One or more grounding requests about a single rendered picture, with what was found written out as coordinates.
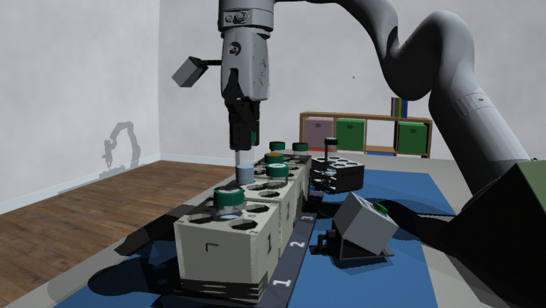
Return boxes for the blue flat mat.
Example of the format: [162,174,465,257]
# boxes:
[53,169,456,308]

